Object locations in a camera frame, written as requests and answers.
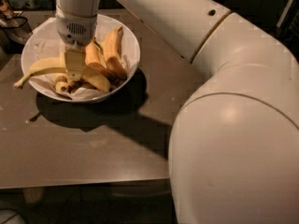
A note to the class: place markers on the small banana stub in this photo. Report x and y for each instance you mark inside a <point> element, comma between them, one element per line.
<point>61,86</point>

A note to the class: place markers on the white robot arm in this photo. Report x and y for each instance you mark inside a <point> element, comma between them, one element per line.
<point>234,147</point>

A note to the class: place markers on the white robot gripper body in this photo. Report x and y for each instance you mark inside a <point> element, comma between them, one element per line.
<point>76,30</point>

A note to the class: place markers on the white ceramic bowl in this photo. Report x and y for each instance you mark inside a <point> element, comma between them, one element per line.
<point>132,52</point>

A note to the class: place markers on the right orange-yellow banana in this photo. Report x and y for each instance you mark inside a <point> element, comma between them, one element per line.
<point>111,46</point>

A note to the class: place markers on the white paper bowl liner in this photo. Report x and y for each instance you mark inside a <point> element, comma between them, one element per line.
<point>43,44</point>

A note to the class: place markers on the black wire basket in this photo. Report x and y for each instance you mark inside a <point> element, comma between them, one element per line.
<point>14,33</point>

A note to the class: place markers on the large yellow banana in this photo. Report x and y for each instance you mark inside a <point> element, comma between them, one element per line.
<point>57,65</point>

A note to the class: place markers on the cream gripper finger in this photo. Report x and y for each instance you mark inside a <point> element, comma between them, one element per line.
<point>74,58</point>

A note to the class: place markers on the orange-yellow banana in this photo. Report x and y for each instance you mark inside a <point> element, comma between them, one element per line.
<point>95,59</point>
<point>111,46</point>

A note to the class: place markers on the middle orange-yellow banana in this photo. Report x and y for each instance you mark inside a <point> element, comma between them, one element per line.
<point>95,59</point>

